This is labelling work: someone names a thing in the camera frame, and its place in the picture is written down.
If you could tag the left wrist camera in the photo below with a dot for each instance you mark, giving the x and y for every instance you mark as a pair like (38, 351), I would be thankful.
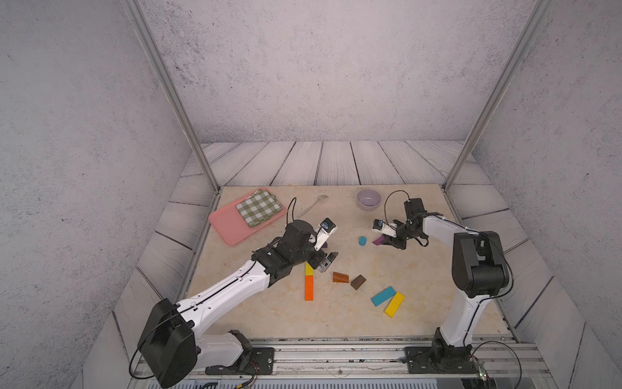
(303, 235)

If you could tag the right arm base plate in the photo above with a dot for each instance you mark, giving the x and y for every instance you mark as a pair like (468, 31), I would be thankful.
(450, 360)

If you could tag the orange long block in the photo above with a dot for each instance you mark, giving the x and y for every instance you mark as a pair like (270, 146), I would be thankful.
(309, 288)

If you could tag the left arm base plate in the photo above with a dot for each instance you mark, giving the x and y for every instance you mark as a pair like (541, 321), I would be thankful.
(258, 361)

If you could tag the right aluminium frame post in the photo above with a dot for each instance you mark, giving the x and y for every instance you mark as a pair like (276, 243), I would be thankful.
(517, 54)

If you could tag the orange brown block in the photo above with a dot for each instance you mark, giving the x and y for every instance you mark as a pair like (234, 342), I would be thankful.
(339, 277)

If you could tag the lilac bowl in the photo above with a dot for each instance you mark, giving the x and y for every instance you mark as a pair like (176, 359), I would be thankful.
(368, 199)

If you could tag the dark brown block centre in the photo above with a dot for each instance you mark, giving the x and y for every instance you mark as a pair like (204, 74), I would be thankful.
(357, 282)

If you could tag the aluminium frame post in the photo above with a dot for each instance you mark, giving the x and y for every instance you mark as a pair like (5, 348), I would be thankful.
(144, 34)
(517, 54)

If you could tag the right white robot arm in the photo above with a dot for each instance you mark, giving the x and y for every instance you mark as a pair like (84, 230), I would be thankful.
(478, 269)

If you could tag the green checkered cloth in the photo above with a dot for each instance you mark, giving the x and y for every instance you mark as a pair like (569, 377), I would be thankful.
(260, 207)

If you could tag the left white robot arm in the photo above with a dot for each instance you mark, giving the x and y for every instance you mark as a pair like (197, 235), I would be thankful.
(174, 341)

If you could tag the yellow long block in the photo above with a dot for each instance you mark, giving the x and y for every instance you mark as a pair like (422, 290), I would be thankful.
(395, 302)
(309, 271)

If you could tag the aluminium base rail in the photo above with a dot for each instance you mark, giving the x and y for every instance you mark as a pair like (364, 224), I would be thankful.
(377, 362)

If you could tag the pink plastic tray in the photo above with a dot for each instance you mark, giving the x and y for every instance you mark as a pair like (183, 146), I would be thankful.
(231, 226)

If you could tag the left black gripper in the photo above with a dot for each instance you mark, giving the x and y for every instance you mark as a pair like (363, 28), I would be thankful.
(317, 262)

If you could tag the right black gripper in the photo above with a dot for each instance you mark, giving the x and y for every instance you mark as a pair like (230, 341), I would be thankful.
(394, 241)

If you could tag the left aluminium frame post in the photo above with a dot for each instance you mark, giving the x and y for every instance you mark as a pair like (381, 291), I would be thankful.
(144, 34)

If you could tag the teal flat block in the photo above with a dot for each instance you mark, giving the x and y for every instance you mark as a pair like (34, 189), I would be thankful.
(383, 296)

